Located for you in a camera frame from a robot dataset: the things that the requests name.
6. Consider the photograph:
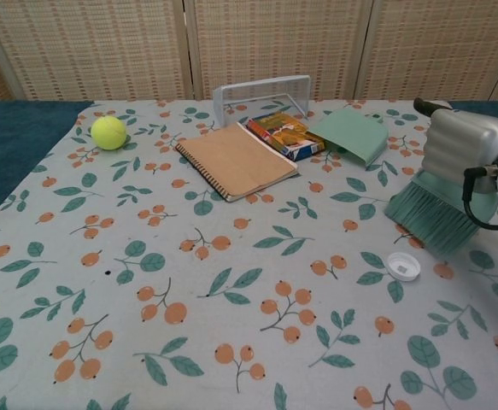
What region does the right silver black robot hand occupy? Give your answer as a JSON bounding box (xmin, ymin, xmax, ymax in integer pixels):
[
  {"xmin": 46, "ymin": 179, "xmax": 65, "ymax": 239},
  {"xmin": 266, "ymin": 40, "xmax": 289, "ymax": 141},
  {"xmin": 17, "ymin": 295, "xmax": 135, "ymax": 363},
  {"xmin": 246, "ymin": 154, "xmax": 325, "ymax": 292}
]
[{"xmin": 413, "ymin": 97, "xmax": 498, "ymax": 194}]

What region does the white plastic bottle cap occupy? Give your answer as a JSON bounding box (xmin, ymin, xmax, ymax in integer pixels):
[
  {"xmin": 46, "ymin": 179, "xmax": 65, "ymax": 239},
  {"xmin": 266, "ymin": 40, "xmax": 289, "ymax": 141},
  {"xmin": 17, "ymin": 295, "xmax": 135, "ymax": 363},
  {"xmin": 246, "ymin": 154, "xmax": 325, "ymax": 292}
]
[{"xmin": 386, "ymin": 251, "xmax": 422, "ymax": 282}]

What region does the light green dustpan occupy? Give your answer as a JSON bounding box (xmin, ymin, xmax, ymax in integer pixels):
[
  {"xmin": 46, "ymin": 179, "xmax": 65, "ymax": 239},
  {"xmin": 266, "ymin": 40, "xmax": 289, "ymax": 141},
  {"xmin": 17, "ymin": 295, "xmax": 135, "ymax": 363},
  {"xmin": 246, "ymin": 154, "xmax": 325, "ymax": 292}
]
[{"xmin": 308, "ymin": 107, "xmax": 390, "ymax": 168}]

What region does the colourful printed cardboard box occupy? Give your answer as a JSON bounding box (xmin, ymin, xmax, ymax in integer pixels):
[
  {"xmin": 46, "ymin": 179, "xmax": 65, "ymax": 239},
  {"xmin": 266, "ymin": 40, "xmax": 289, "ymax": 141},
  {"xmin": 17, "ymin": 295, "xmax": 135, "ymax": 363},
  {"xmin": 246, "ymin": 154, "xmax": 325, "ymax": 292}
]
[{"xmin": 246, "ymin": 111, "xmax": 326, "ymax": 162}]

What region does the clear plastic box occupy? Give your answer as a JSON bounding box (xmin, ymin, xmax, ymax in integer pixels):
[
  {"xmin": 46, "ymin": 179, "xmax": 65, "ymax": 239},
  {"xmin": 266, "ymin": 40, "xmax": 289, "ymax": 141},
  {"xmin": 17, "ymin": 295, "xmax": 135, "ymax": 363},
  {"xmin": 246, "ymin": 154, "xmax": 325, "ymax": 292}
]
[{"xmin": 212, "ymin": 74, "xmax": 312, "ymax": 128}]

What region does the brown spiral notebook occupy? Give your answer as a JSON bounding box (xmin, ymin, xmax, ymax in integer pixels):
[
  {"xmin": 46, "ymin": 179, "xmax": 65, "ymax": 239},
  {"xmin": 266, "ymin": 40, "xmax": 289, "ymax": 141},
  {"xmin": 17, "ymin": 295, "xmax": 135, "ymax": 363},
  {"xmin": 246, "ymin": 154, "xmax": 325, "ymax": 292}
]
[{"xmin": 174, "ymin": 122, "xmax": 300, "ymax": 203}]

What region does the woven bamboo folding screen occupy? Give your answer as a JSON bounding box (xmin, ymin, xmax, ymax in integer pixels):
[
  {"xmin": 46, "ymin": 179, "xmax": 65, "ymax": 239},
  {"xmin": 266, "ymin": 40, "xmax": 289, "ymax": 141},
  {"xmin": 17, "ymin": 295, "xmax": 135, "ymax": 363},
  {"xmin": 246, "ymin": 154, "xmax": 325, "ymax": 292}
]
[{"xmin": 0, "ymin": 0, "xmax": 498, "ymax": 108}]

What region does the floral leaf print tablecloth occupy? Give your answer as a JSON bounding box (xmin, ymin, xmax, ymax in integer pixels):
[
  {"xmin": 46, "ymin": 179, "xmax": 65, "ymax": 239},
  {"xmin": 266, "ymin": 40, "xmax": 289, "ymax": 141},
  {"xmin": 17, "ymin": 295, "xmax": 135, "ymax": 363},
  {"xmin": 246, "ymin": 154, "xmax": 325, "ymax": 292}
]
[{"xmin": 0, "ymin": 98, "xmax": 498, "ymax": 410}]

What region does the yellow tennis ball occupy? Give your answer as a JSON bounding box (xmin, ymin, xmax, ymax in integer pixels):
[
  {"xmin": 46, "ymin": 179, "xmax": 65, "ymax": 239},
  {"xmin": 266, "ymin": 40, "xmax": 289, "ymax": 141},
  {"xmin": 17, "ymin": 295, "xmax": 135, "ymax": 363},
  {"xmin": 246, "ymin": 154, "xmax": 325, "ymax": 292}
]
[{"xmin": 90, "ymin": 115, "xmax": 127, "ymax": 151}]

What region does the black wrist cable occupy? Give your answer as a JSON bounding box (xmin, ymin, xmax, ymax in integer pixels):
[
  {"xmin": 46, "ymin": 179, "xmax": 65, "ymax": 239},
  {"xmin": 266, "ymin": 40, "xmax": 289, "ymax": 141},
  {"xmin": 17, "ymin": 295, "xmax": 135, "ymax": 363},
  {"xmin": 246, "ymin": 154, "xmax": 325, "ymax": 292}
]
[{"xmin": 463, "ymin": 165, "xmax": 498, "ymax": 231}]

